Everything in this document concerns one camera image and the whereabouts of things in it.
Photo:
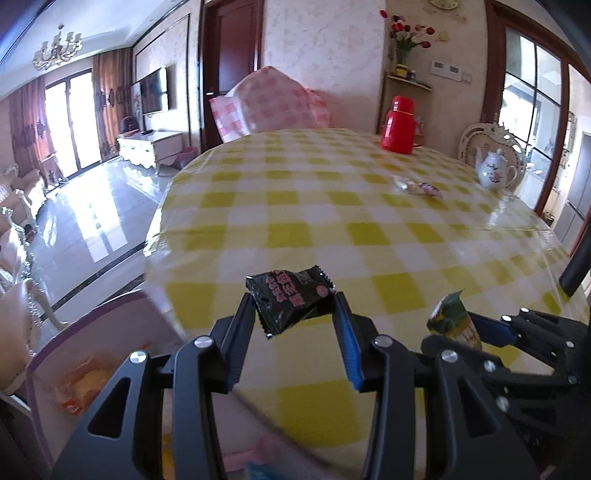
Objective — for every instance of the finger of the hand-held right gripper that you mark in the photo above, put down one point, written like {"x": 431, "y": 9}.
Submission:
{"x": 494, "y": 331}
{"x": 531, "y": 383}

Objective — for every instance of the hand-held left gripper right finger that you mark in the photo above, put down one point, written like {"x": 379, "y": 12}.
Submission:
{"x": 348, "y": 350}

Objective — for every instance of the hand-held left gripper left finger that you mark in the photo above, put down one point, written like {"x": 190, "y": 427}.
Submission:
{"x": 240, "y": 341}

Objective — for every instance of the yellow green snack packet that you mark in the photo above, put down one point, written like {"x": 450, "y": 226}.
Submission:
{"x": 455, "y": 323}

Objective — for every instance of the black snack packet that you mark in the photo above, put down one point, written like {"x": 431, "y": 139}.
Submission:
{"x": 291, "y": 300}

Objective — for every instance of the white box with purple rim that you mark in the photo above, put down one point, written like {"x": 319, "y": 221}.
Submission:
{"x": 60, "y": 360}

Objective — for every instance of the grey refrigerator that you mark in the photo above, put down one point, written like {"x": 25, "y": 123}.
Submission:
{"x": 575, "y": 207}

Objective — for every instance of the pink snack packet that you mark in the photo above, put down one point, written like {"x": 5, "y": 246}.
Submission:
{"x": 427, "y": 189}

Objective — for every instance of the white floral teapot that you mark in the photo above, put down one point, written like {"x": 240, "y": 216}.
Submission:
{"x": 494, "y": 173}

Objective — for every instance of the clear crinkled snack packet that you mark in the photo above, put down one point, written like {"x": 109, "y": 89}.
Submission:
{"x": 402, "y": 183}

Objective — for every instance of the pink basket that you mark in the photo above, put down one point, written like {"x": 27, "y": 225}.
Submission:
{"x": 184, "y": 157}

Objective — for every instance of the white ornate chair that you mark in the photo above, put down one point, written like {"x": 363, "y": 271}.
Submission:
{"x": 475, "y": 138}

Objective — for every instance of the white television cabinet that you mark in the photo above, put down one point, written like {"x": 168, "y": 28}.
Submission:
{"x": 147, "y": 145}

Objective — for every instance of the red thermos jug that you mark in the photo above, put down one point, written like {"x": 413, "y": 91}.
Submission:
{"x": 398, "y": 129}

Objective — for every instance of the white ornate armchair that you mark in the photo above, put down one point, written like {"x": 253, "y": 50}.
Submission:
{"x": 18, "y": 286}

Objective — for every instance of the pink checked chair cover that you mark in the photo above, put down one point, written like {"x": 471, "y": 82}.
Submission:
{"x": 268, "y": 101}

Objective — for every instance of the dark red object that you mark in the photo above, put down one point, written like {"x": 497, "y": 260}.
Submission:
{"x": 128, "y": 123}

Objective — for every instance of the dark framed glass door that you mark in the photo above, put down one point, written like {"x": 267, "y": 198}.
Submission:
{"x": 521, "y": 83}

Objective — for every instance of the white ornate sofa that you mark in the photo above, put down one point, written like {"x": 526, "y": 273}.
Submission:
{"x": 23, "y": 189}

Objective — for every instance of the flat screen television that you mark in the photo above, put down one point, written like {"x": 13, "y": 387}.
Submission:
{"x": 152, "y": 90}

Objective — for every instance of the balcony glass door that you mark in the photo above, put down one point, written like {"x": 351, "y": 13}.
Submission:
{"x": 69, "y": 124}

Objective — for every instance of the yellow jar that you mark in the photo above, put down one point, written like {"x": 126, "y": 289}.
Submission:
{"x": 400, "y": 70}

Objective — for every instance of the dark wooden door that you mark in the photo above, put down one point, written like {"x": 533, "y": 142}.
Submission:
{"x": 231, "y": 50}

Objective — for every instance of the vase of red flowers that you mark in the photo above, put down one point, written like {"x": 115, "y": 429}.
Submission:
{"x": 404, "y": 41}

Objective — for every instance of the gold chandelier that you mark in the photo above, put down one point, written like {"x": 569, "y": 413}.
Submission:
{"x": 57, "y": 48}

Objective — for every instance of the small white wall switch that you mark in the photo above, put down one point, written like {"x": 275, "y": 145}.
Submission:
{"x": 467, "y": 77}

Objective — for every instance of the wooden wall shelf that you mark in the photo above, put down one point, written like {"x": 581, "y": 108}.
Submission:
{"x": 411, "y": 83}

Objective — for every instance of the white wall switch panel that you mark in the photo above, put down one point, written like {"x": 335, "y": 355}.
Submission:
{"x": 445, "y": 69}

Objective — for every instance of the wall clock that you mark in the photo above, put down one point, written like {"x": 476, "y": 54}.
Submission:
{"x": 443, "y": 4}

